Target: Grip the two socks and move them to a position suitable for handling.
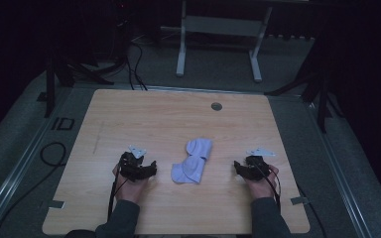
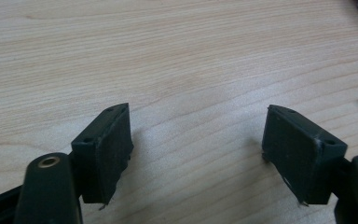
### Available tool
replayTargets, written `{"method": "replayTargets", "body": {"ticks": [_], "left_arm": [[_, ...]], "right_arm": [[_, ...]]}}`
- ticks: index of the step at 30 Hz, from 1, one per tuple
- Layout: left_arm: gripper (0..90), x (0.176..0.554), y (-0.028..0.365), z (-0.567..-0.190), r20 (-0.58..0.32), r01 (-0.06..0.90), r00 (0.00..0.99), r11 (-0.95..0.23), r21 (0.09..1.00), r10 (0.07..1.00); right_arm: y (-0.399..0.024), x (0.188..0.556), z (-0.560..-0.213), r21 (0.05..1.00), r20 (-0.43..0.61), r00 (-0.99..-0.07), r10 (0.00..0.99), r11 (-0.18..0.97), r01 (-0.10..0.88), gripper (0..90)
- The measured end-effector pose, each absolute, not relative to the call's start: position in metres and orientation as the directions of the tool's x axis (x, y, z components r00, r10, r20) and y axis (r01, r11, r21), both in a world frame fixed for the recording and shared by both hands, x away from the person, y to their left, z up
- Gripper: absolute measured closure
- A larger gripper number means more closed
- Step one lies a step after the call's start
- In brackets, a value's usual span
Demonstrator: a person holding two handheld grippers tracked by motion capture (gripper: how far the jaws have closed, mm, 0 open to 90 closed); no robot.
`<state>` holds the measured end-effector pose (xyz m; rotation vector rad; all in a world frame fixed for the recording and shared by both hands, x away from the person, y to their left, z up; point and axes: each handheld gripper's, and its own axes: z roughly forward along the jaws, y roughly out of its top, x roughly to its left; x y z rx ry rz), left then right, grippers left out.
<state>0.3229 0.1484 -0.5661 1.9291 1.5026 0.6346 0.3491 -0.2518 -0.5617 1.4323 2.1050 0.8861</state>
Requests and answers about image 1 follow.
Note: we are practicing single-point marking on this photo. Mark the person's right hand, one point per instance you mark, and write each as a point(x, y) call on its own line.
point(261, 189)

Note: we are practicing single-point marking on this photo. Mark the grey round table grommet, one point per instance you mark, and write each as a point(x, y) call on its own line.
point(216, 106)

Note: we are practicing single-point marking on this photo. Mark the black tripod stand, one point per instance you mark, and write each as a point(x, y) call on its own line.
point(50, 89)
point(322, 99)

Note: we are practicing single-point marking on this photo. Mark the grey tape piece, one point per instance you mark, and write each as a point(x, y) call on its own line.
point(299, 200)
point(57, 204)

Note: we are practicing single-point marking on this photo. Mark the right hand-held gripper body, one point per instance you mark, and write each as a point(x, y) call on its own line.
point(256, 167)

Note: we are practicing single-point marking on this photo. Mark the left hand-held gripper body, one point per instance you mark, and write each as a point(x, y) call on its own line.
point(133, 168)

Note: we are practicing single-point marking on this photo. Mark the person's left hand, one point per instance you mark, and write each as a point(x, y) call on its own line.
point(130, 190)

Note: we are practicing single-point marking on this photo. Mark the metal floor rail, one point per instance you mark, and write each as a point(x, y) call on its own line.
point(16, 172)
point(339, 178)

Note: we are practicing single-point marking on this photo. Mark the white metal stand frame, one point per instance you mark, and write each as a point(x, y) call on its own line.
point(218, 25)

